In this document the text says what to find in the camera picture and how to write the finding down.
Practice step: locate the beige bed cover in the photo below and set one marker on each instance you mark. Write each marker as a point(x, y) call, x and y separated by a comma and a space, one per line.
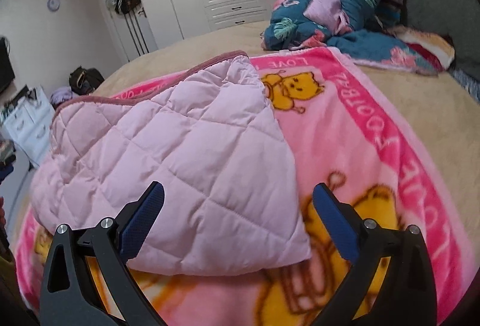
point(399, 144)

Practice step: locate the pink quilted jacket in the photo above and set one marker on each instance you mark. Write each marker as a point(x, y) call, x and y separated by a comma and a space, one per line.
point(231, 203)

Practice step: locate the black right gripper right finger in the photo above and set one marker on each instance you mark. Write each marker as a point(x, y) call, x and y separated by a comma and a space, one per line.
point(407, 295)

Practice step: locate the white door with hangings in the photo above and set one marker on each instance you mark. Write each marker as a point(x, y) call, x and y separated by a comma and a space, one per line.
point(130, 29)

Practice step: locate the black bag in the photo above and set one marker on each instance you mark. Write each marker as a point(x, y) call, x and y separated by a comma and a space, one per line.
point(85, 81)

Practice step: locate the blue flamingo duvet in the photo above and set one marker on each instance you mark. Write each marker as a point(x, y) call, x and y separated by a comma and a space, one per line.
point(361, 29)

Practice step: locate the round wall clock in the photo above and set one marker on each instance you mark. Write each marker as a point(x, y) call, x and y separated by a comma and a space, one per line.
point(53, 5)

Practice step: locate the red orange striped blanket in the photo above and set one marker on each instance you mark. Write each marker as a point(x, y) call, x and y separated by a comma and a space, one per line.
point(435, 49)

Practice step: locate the black wall television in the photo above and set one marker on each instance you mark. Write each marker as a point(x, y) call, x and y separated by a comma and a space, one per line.
point(7, 74)

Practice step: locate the white drawer cabinet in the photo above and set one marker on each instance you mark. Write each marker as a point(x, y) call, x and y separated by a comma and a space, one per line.
point(28, 125)

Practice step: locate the purple clothes pile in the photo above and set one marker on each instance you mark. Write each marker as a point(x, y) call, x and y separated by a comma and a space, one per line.
point(62, 95)

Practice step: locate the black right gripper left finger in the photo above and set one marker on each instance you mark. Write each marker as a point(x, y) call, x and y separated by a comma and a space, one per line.
point(69, 295)

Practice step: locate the grey headboard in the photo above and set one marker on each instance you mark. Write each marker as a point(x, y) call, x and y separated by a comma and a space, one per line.
point(457, 18)

